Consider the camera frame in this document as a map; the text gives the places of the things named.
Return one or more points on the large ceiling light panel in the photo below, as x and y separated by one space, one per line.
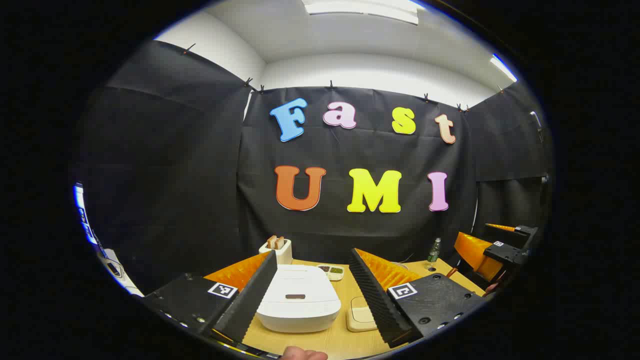
360 9

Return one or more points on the black backdrop cloth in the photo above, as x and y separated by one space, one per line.
200 175

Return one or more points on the white divided condiment dish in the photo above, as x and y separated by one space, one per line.
330 272

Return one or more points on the white toaster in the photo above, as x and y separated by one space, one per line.
284 254

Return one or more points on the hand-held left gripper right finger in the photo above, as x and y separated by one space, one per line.
375 300

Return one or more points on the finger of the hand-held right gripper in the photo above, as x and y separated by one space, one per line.
522 230
475 252

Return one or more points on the clear box of rice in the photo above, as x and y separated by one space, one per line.
357 315

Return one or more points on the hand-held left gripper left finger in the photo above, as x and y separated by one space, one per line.
250 300

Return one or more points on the white rice cooker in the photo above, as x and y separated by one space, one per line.
300 285

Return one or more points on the small ceiling light panel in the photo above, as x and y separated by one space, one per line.
502 67

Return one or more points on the green plastic bottle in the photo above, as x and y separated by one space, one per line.
434 252

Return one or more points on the brown bread slice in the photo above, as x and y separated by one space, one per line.
272 242
280 242

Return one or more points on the lit monitor screen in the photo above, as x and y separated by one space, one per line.
80 205

